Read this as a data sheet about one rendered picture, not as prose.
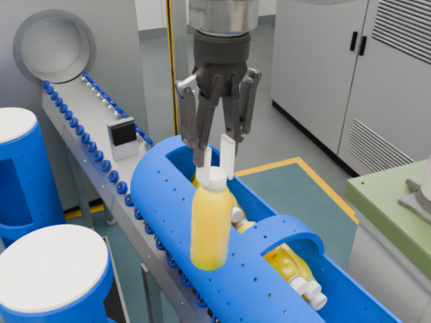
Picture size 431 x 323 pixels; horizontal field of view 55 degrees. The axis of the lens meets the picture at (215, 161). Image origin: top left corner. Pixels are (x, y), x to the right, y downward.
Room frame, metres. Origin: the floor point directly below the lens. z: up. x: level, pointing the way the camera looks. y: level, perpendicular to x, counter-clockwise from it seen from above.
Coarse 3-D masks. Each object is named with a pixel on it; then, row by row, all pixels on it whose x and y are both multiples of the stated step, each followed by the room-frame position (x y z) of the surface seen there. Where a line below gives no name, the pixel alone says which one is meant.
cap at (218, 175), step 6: (210, 168) 0.54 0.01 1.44; (216, 168) 0.54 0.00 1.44; (210, 174) 0.53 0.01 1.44; (216, 174) 0.53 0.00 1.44; (222, 174) 0.53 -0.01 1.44; (210, 180) 0.51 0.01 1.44; (216, 180) 0.51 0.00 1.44; (222, 180) 0.52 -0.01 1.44; (210, 186) 0.51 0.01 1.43; (216, 186) 0.51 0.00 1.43; (222, 186) 0.52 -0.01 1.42
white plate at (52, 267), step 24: (24, 240) 0.78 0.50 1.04; (48, 240) 0.78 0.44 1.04; (72, 240) 0.78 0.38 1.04; (96, 240) 0.78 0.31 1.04; (0, 264) 0.70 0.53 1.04; (24, 264) 0.70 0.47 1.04; (48, 264) 0.70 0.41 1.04; (72, 264) 0.70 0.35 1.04; (96, 264) 0.70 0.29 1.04; (0, 288) 0.63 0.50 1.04; (24, 288) 0.63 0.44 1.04; (48, 288) 0.63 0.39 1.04; (72, 288) 0.63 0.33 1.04; (24, 312) 0.57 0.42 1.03
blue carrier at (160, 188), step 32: (160, 160) 0.89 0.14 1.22; (160, 192) 0.80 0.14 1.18; (192, 192) 0.76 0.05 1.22; (160, 224) 0.75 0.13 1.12; (256, 224) 0.63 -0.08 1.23; (288, 224) 0.64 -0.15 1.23; (256, 256) 0.56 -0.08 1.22; (320, 256) 0.67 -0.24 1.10; (224, 288) 0.53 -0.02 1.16; (256, 288) 0.50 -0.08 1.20; (288, 288) 0.48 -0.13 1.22; (352, 288) 0.58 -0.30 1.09; (224, 320) 0.50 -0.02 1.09; (256, 320) 0.45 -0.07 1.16; (288, 320) 0.43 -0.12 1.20; (320, 320) 0.42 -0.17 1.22; (352, 320) 0.55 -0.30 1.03; (384, 320) 0.51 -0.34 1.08
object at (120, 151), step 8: (120, 120) 1.34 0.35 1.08; (128, 120) 1.34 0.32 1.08; (112, 128) 1.29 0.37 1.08; (120, 128) 1.30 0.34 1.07; (128, 128) 1.32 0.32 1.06; (112, 136) 1.30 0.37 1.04; (120, 136) 1.30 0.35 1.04; (128, 136) 1.32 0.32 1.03; (136, 136) 1.33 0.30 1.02; (112, 144) 1.30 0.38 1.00; (120, 144) 1.30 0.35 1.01; (128, 144) 1.33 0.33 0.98; (136, 144) 1.35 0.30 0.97; (112, 152) 1.30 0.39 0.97; (120, 152) 1.31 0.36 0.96; (128, 152) 1.33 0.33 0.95; (136, 152) 1.35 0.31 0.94
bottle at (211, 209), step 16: (208, 192) 0.51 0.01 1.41; (224, 192) 0.52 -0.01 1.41; (192, 208) 0.52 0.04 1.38; (208, 208) 0.50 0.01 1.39; (224, 208) 0.50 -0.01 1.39; (192, 224) 0.51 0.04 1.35; (208, 224) 0.50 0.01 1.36; (224, 224) 0.50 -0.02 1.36; (192, 240) 0.51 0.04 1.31; (208, 240) 0.49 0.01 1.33; (224, 240) 0.50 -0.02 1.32; (192, 256) 0.51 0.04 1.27; (208, 256) 0.49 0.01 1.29; (224, 256) 0.51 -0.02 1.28
